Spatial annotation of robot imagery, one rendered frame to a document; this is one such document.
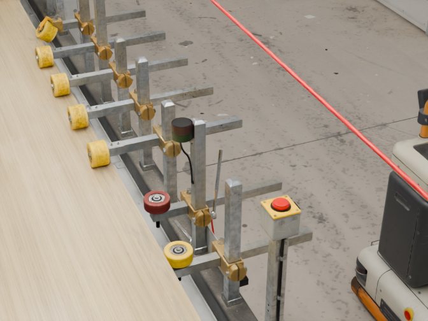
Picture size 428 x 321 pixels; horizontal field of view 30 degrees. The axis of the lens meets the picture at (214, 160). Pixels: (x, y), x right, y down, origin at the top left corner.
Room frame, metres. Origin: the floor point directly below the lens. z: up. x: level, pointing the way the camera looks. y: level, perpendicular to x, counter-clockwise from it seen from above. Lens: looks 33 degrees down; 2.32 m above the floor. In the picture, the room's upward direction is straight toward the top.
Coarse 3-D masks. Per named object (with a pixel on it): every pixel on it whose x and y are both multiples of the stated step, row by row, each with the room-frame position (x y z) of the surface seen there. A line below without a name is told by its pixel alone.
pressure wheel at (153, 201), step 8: (152, 192) 1.95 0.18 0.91; (160, 192) 1.95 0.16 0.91; (144, 200) 1.92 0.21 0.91; (152, 200) 1.92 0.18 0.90; (160, 200) 1.92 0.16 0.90; (168, 200) 1.92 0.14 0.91; (144, 208) 1.92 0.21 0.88; (152, 208) 1.89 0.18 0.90; (160, 208) 1.89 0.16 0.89; (168, 208) 1.91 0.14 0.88
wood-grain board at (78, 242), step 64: (0, 0) 3.47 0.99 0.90; (0, 64) 2.82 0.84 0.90; (0, 128) 2.34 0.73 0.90; (64, 128) 2.34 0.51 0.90; (0, 192) 1.96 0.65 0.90; (64, 192) 1.96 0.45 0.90; (128, 192) 1.96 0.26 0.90; (0, 256) 1.67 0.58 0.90; (64, 256) 1.67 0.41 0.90; (128, 256) 1.67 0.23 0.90; (0, 320) 1.42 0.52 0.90; (64, 320) 1.42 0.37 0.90; (128, 320) 1.42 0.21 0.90; (192, 320) 1.42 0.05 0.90
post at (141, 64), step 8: (136, 64) 2.39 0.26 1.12; (144, 64) 2.38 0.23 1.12; (136, 72) 2.40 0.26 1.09; (144, 72) 2.38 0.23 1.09; (136, 80) 2.40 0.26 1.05; (144, 80) 2.38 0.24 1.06; (144, 88) 2.38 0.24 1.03; (144, 96) 2.38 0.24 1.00; (144, 120) 2.38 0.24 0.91; (144, 128) 2.38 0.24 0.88; (144, 152) 2.38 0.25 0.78; (144, 160) 2.38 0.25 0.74; (152, 160) 2.39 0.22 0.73
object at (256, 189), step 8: (256, 184) 2.07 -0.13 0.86; (264, 184) 2.07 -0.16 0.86; (272, 184) 2.07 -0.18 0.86; (280, 184) 2.08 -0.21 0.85; (224, 192) 2.02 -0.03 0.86; (248, 192) 2.03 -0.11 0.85; (256, 192) 2.04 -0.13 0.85; (264, 192) 2.05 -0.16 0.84; (208, 200) 1.98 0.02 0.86; (224, 200) 2.00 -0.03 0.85; (176, 208) 1.94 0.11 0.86; (184, 208) 1.95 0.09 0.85; (152, 216) 1.91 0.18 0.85; (160, 216) 1.92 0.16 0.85; (168, 216) 1.93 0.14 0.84
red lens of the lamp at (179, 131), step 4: (172, 120) 1.93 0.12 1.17; (172, 124) 1.91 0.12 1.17; (192, 124) 1.92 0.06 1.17; (172, 128) 1.91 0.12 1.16; (176, 128) 1.89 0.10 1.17; (180, 128) 1.89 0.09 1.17; (184, 128) 1.89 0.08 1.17; (188, 128) 1.90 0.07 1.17; (192, 128) 1.92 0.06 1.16; (176, 132) 1.89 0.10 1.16; (180, 132) 1.89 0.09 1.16; (184, 132) 1.89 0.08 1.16; (188, 132) 1.90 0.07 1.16
